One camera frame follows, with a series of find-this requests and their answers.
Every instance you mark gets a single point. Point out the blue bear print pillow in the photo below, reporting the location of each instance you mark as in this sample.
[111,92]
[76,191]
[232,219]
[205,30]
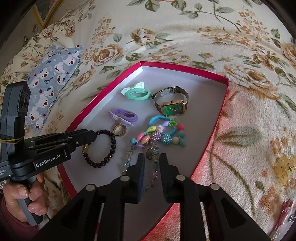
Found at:
[47,79]

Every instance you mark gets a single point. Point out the floral bed blanket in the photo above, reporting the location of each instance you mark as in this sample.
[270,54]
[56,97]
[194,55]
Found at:
[241,40]

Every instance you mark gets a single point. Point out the red shallow cardboard box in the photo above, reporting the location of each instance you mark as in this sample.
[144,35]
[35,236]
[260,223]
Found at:
[125,107]

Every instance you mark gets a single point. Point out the left hand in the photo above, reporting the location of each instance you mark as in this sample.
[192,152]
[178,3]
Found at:
[37,194]

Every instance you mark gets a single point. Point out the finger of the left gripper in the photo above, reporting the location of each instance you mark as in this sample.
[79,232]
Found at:
[50,144]

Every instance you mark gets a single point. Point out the pink decorated hair clip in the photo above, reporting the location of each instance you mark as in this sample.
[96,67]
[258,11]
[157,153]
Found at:
[283,218]

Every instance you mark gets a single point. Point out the yellow translucent hair clip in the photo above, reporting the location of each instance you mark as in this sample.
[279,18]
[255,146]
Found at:
[283,169]

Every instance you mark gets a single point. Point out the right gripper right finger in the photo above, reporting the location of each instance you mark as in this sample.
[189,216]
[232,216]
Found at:
[206,211]

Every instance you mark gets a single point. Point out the green face wrist watch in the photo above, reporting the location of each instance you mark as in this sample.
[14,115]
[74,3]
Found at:
[172,107]

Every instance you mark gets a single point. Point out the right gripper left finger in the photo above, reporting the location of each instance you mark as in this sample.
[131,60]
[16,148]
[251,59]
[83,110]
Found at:
[97,213]

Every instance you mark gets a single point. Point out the framed picture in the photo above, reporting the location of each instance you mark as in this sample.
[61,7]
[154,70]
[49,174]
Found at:
[45,10]

